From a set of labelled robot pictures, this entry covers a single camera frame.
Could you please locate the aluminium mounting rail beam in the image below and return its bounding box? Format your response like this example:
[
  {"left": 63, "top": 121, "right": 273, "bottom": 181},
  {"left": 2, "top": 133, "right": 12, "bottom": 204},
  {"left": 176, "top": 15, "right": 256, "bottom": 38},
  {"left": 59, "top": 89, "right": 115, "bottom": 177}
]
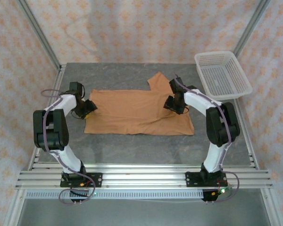
[{"left": 15, "top": 164, "right": 273, "bottom": 189}]

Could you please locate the small electronics board with wires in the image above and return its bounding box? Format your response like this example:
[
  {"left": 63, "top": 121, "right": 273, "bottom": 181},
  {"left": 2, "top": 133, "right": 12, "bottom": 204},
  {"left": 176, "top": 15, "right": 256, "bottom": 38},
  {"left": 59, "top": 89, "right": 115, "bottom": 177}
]
[{"left": 208, "top": 187, "right": 233, "bottom": 198}]

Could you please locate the aluminium table side rail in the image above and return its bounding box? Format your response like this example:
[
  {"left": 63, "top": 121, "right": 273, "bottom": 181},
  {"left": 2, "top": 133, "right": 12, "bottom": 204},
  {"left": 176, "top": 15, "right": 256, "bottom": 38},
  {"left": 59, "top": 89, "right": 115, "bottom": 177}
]
[
  {"left": 233, "top": 97, "right": 260, "bottom": 170},
  {"left": 28, "top": 63, "right": 67, "bottom": 170}
]

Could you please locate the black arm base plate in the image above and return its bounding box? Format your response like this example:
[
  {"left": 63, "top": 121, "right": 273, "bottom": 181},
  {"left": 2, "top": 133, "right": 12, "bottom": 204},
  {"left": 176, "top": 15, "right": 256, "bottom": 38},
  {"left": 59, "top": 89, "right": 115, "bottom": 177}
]
[
  {"left": 185, "top": 171, "right": 228, "bottom": 188},
  {"left": 60, "top": 172, "right": 103, "bottom": 188}
]

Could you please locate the aluminium frame post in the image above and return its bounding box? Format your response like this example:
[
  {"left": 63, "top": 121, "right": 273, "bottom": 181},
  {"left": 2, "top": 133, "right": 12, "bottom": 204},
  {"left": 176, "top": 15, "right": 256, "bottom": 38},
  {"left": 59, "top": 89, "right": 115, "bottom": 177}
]
[
  {"left": 15, "top": 0, "right": 62, "bottom": 71},
  {"left": 233, "top": 0, "right": 272, "bottom": 56}
]

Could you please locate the slotted grey cable duct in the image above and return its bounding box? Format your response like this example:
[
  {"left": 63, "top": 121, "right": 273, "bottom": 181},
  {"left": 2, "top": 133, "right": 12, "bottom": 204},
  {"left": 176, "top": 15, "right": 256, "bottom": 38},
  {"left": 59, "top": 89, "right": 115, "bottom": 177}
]
[{"left": 25, "top": 190, "right": 205, "bottom": 200}]

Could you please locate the tan brown t-shirt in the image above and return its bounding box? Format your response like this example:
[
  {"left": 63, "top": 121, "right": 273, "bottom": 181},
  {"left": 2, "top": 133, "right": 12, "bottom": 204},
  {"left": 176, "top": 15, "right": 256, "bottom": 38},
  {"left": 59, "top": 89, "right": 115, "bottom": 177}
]
[{"left": 84, "top": 72, "right": 195, "bottom": 137}]

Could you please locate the grey metal lower panel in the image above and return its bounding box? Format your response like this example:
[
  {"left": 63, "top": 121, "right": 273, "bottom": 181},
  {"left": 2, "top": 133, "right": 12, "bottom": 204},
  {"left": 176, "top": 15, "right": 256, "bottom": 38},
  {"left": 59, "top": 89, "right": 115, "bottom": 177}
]
[{"left": 21, "top": 199, "right": 272, "bottom": 226}]

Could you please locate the white perforated plastic basket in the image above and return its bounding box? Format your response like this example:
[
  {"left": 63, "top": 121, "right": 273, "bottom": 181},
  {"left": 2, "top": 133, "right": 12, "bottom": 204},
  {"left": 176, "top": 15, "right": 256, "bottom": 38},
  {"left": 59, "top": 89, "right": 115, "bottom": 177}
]
[{"left": 194, "top": 50, "right": 252, "bottom": 101}]

